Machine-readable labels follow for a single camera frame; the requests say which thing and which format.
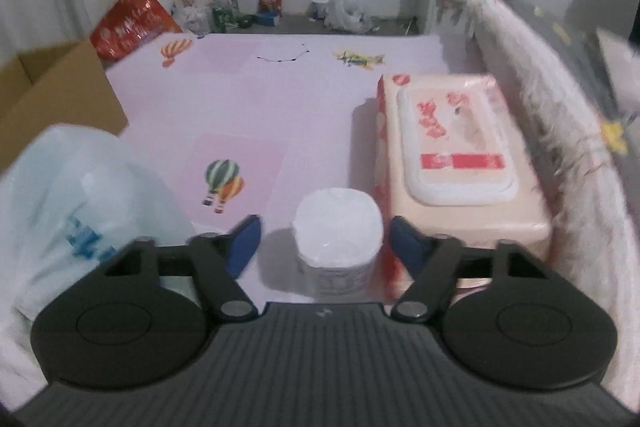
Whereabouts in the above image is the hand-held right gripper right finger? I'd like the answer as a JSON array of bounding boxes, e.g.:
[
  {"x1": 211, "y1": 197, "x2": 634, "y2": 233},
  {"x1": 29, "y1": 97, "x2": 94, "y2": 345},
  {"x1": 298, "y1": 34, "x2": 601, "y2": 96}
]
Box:
[{"x1": 389, "y1": 215, "x2": 547, "y2": 323}]

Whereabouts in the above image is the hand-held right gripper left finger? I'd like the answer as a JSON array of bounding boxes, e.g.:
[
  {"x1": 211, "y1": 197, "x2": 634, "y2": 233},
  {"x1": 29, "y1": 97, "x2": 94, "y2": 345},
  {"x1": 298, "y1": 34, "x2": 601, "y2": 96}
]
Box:
[{"x1": 102, "y1": 214, "x2": 263, "y2": 322}]

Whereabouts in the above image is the white round container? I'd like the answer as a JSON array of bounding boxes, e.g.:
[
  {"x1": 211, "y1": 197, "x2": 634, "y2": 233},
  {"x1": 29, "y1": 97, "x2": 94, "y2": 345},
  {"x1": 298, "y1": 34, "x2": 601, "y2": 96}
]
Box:
[{"x1": 292, "y1": 188, "x2": 385, "y2": 300}]

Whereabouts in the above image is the cardboard box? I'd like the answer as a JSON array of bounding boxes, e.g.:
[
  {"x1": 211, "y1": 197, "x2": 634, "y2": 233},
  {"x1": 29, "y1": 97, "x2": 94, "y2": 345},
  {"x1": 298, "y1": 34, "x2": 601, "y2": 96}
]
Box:
[{"x1": 0, "y1": 39, "x2": 130, "y2": 172}]

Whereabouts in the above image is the pink wet wipes pack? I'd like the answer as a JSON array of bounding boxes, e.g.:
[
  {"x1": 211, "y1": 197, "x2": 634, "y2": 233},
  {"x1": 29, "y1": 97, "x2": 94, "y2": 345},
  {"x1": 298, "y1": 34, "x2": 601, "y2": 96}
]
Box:
[{"x1": 374, "y1": 73, "x2": 553, "y2": 300}]

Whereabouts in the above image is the pink balloon print sheet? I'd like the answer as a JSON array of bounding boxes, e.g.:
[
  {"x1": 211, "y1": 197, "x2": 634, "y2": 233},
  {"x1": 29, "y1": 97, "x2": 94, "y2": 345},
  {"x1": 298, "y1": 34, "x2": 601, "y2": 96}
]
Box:
[{"x1": 102, "y1": 32, "x2": 481, "y2": 303}]

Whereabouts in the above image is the white plastic bag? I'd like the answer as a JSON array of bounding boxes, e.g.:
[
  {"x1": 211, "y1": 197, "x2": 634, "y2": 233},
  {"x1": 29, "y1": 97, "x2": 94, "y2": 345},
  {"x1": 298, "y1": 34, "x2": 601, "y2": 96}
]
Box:
[{"x1": 0, "y1": 124, "x2": 203, "y2": 343}]

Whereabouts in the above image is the white checked quilt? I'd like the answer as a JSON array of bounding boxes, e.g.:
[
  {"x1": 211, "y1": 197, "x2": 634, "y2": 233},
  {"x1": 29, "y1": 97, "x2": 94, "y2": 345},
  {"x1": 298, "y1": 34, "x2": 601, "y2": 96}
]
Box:
[{"x1": 465, "y1": 0, "x2": 640, "y2": 408}]

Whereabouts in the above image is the crumpled white floor bag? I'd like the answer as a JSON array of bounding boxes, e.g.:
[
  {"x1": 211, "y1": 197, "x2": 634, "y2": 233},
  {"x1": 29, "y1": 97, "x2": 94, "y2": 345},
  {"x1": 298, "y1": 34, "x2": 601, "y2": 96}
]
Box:
[{"x1": 324, "y1": 0, "x2": 373, "y2": 32}]

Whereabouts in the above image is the white crumpled paper pile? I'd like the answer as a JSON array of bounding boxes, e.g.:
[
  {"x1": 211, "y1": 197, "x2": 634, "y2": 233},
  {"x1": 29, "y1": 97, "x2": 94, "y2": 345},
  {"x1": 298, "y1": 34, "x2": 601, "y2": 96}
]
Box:
[{"x1": 172, "y1": 0, "x2": 213, "y2": 35}]

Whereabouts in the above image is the white water dispenser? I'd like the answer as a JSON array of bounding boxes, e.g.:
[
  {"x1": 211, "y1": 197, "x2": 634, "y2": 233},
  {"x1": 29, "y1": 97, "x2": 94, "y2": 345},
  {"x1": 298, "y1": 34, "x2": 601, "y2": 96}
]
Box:
[{"x1": 417, "y1": 0, "x2": 486, "y2": 38}]

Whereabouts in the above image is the red printed bag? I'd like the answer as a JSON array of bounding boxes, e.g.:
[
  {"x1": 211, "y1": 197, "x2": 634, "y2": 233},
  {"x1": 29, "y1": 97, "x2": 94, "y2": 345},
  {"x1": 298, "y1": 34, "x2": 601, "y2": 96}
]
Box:
[{"x1": 90, "y1": 0, "x2": 183, "y2": 62}]

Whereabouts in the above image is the grey blanket with yellow stars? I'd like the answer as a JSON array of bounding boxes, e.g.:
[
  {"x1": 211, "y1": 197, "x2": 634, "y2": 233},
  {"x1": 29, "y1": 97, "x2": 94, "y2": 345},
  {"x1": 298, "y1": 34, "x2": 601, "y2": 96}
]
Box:
[{"x1": 510, "y1": 0, "x2": 640, "y2": 158}]

